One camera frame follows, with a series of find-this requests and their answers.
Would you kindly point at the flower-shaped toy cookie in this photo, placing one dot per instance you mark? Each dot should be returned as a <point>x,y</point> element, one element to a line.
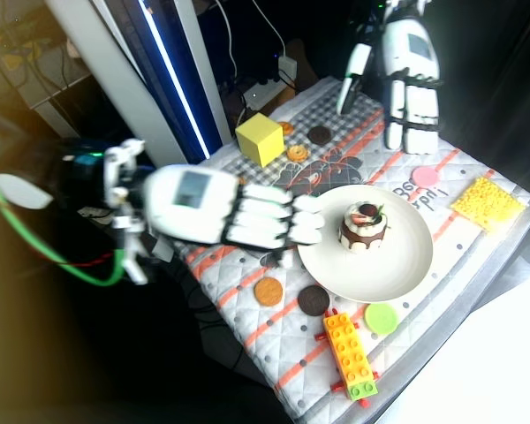
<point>298,153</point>

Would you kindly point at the yellow bumpy sponge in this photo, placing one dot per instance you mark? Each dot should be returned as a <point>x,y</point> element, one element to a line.
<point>486,204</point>

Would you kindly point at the pink round disc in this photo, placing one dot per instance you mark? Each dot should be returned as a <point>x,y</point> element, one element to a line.
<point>426,176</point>

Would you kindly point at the white power adapter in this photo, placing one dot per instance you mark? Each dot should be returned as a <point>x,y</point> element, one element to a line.
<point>288,67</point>

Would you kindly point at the small orange toy cookie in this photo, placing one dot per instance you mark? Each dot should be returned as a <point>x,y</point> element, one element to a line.
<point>286,128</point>

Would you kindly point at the green round disc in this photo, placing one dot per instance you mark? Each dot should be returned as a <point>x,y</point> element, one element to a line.
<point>381,319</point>

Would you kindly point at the chocolate cream toy cake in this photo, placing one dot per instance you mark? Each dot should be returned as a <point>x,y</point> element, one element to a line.
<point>362,229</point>

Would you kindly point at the white round plate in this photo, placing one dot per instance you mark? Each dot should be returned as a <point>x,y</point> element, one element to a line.
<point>380,276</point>

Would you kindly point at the dark chocolate toy cookie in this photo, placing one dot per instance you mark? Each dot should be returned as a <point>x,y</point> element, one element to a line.
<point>313,300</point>
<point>320,135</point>

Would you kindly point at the tan round toy cookie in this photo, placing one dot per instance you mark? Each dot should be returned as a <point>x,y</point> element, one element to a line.
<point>268,291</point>

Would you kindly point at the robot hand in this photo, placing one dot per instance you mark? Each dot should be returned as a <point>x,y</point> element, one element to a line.
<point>190,207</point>
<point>411,48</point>

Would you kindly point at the grey quilt with bear print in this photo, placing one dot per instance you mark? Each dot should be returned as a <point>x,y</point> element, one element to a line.
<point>269,340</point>

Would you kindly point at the orange and green brick block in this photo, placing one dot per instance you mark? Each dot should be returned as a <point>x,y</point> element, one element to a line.
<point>349,353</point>

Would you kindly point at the white power strip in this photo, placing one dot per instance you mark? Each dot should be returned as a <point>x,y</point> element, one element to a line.
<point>262,95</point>

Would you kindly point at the white column with blue strip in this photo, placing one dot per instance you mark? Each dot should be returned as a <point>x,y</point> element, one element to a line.
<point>115,79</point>

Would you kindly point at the yellow cube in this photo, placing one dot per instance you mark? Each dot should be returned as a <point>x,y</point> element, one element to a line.
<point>260,139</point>

